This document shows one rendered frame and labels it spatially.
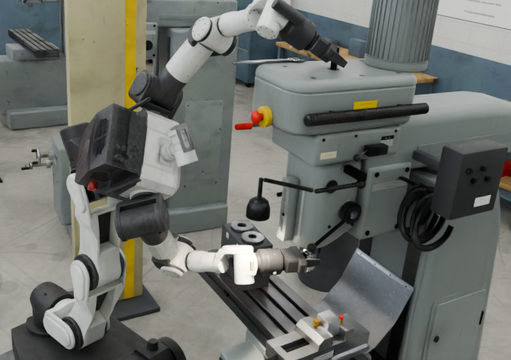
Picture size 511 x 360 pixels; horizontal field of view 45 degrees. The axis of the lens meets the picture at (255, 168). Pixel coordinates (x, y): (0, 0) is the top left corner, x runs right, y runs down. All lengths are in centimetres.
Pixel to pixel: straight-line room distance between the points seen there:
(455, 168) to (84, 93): 214
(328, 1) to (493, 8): 269
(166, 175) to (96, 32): 153
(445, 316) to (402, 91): 92
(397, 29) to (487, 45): 494
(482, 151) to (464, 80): 515
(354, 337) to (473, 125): 83
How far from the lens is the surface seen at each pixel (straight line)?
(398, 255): 231
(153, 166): 192
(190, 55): 196
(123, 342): 278
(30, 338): 286
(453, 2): 714
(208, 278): 256
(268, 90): 176
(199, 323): 386
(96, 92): 340
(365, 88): 179
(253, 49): 922
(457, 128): 217
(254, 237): 239
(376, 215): 203
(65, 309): 273
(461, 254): 234
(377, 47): 195
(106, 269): 237
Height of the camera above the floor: 226
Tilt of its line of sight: 21 degrees down
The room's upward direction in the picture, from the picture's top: 5 degrees clockwise
